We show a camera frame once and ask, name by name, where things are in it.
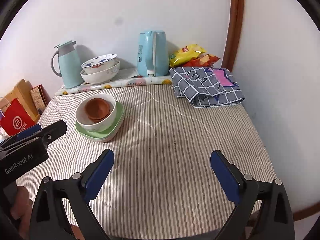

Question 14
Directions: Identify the plain white bowl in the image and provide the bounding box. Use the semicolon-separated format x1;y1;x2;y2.
75;94;117;132

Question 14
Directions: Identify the brown wooden small bowl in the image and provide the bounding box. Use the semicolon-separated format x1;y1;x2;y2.
84;97;111;120

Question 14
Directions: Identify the light green square plate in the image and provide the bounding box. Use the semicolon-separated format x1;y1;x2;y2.
75;101;125;142

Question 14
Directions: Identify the person's left hand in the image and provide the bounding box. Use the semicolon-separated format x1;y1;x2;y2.
10;186;33;239

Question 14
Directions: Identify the red paper bag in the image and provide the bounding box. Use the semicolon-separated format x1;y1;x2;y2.
1;99;35;136

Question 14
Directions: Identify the patterned brown box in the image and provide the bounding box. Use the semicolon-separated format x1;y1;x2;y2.
30;85;47;115

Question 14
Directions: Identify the brown cardboard box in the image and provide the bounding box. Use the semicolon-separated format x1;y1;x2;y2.
1;79;40;123

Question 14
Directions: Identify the light blue thermos jug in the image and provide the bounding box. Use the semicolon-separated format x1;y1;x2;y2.
50;40;84;89

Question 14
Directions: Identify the large white patterned bowl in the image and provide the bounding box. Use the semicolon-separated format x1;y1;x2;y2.
80;60;120;85

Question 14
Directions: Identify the white bowl with red bat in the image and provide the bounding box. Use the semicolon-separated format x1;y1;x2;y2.
81;54;117;74

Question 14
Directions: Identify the fruit print plastic mat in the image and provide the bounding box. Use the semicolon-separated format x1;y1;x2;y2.
54;75;172;96

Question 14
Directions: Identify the striped quilted table cover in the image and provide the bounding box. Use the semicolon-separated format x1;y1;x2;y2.
16;67;278;240

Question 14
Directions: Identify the light blue electric kettle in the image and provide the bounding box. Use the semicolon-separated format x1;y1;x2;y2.
137;30;169;77

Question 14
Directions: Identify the grey checked folded cloth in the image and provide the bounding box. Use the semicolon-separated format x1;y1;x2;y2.
169;67;245;108

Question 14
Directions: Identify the yellow snack bag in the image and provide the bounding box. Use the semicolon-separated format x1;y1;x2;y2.
169;44;207;68

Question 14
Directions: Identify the red snack bag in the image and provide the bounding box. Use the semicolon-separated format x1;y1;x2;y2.
183;54;220;67

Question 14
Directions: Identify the brown wooden door frame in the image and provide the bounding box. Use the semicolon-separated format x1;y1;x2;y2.
221;0;245;72

